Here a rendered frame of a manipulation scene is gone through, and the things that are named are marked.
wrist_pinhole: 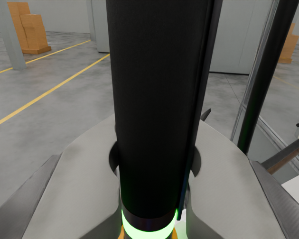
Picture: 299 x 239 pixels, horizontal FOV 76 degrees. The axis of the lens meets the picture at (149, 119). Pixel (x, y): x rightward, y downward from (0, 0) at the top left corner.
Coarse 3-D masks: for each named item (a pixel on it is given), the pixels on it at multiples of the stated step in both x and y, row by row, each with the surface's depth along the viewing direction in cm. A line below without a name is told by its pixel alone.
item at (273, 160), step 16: (288, 0) 10; (288, 16) 11; (272, 32) 11; (272, 48) 12; (272, 64) 12; (256, 80) 13; (256, 96) 13; (256, 112) 14; (240, 144) 16; (272, 160) 23
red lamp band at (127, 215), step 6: (126, 210) 10; (174, 210) 11; (126, 216) 11; (132, 216) 10; (138, 216) 10; (162, 216) 10; (168, 216) 10; (174, 216) 11; (132, 222) 10; (138, 222) 10; (144, 222) 10; (150, 222) 10; (156, 222) 10; (162, 222) 10; (168, 222) 11; (138, 228) 10; (144, 228) 10; (150, 228) 10; (156, 228) 10; (162, 228) 10
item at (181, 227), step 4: (176, 224) 17; (180, 224) 17; (184, 224) 17; (176, 228) 17; (180, 228) 17; (184, 228) 17; (180, 232) 17; (184, 232) 17; (180, 236) 16; (184, 236) 16
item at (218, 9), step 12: (216, 0) 6; (216, 12) 6; (216, 24) 6; (204, 36) 7; (204, 48) 7; (204, 60) 7; (204, 72) 7; (204, 84) 7; (204, 96) 7; (192, 108) 8; (192, 120) 8; (192, 132) 8; (192, 144) 9; (192, 156) 9; (180, 180) 11; (180, 192) 10; (180, 204) 11; (180, 216) 11
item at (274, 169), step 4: (292, 152) 27; (296, 152) 27; (288, 156) 26; (292, 156) 26; (284, 160) 25; (288, 160) 26; (276, 164) 25; (280, 164) 25; (284, 164) 25; (272, 168) 24; (276, 168) 24; (272, 172) 24
